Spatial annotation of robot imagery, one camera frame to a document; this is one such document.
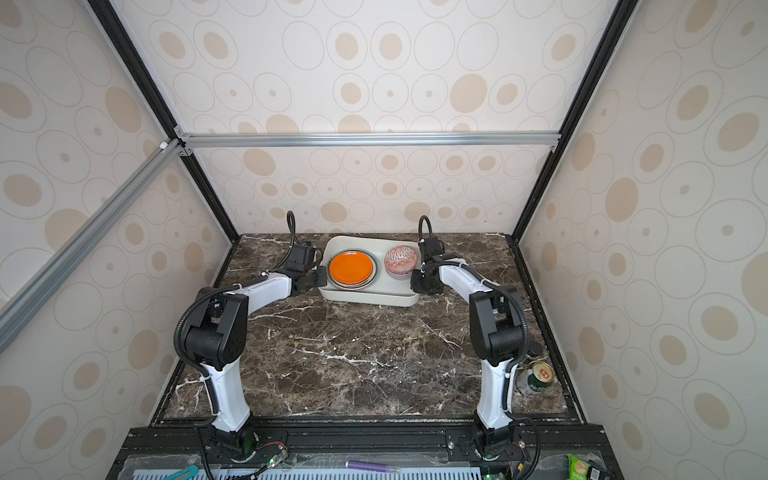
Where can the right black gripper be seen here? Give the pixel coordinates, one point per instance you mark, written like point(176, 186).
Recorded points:
point(416, 284)

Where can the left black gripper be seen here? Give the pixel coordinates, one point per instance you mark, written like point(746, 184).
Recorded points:
point(319, 271)

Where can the red patterned bowl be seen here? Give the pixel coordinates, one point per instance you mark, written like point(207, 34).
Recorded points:
point(400, 261)

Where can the orange plate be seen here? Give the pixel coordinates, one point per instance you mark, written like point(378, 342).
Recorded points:
point(352, 269)

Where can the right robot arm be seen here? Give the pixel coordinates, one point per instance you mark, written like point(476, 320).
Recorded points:
point(499, 335)

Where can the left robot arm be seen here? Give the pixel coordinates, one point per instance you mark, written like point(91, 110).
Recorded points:
point(211, 334)

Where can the green drink can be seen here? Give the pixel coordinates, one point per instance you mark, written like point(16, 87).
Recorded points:
point(536, 378)

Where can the purple pen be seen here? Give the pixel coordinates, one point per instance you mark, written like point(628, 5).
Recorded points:
point(372, 467)

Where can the green snack packet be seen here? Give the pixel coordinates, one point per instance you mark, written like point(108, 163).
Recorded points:
point(583, 470)

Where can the horizontal aluminium frame bar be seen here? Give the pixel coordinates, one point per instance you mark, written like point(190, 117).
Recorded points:
point(386, 139)

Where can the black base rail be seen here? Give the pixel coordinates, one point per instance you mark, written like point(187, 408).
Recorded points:
point(319, 450)

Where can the diagonal aluminium frame bar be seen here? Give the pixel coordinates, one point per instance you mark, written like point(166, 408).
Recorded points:
point(22, 308)

